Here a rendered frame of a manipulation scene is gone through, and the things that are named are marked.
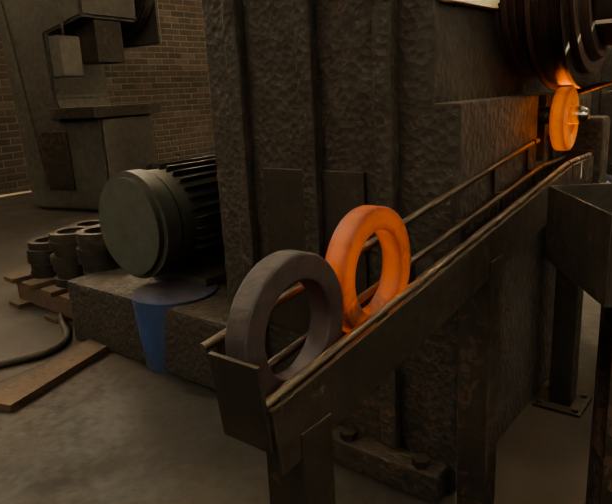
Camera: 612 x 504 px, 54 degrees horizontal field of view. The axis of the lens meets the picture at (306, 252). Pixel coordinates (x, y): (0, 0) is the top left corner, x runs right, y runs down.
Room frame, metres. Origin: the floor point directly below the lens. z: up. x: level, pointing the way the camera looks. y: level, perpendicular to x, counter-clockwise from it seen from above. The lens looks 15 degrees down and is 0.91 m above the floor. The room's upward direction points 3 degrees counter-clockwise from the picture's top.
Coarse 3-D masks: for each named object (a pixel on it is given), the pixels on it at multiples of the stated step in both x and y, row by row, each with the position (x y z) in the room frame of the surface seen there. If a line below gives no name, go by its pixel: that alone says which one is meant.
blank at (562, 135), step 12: (564, 96) 1.46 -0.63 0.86; (576, 96) 1.52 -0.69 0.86; (552, 108) 1.46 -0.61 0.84; (564, 108) 1.44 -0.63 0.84; (552, 120) 1.45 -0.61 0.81; (564, 120) 1.44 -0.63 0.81; (552, 132) 1.46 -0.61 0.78; (564, 132) 1.45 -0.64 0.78; (576, 132) 1.54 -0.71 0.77; (552, 144) 1.47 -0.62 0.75; (564, 144) 1.46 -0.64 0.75
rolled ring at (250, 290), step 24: (264, 264) 0.64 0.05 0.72; (288, 264) 0.64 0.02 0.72; (312, 264) 0.68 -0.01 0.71; (240, 288) 0.62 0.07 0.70; (264, 288) 0.61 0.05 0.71; (312, 288) 0.70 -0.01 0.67; (336, 288) 0.71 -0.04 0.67; (240, 312) 0.60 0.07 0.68; (264, 312) 0.61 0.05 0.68; (312, 312) 0.72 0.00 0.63; (336, 312) 0.71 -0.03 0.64; (240, 336) 0.59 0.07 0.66; (264, 336) 0.60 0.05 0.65; (312, 336) 0.71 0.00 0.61; (336, 336) 0.71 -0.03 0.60; (240, 360) 0.59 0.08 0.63; (264, 360) 0.60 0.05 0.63; (312, 360) 0.68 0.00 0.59; (264, 384) 0.60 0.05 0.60
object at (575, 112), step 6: (540, 108) 1.53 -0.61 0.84; (546, 108) 1.52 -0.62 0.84; (570, 108) 1.49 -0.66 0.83; (576, 108) 1.48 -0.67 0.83; (582, 108) 1.47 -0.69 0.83; (540, 114) 1.52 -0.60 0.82; (546, 114) 1.51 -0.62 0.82; (570, 114) 1.48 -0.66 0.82; (576, 114) 1.47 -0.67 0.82; (582, 114) 1.47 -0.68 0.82; (588, 114) 1.47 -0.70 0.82; (540, 120) 1.53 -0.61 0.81; (546, 120) 1.52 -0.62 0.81; (570, 120) 1.48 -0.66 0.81; (576, 120) 1.47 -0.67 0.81; (582, 120) 1.47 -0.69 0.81
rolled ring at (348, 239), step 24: (360, 216) 0.77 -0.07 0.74; (384, 216) 0.81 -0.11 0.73; (336, 240) 0.76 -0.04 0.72; (360, 240) 0.76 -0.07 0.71; (384, 240) 0.85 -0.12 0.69; (408, 240) 0.86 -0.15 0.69; (336, 264) 0.74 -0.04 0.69; (384, 264) 0.86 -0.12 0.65; (408, 264) 0.86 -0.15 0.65; (384, 288) 0.84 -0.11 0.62; (360, 312) 0.76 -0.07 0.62
